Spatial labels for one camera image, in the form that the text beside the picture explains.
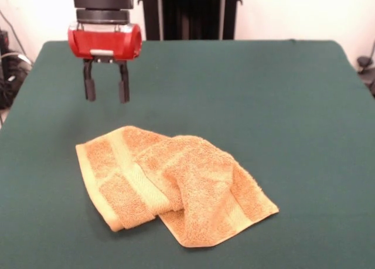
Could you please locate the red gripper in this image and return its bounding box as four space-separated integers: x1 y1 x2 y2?
67 22 144 104

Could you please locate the orange terry towel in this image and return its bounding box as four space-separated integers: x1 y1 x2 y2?
75 125 280 248

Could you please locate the dark green table cloth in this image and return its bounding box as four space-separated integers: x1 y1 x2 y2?
0 39 375 269

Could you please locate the small black stand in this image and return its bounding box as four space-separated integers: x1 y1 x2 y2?
356 56 375 99

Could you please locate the black equipment with cables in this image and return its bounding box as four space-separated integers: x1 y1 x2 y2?
0 30 33 109

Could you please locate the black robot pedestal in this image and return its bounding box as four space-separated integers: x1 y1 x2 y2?
137 0 244 41

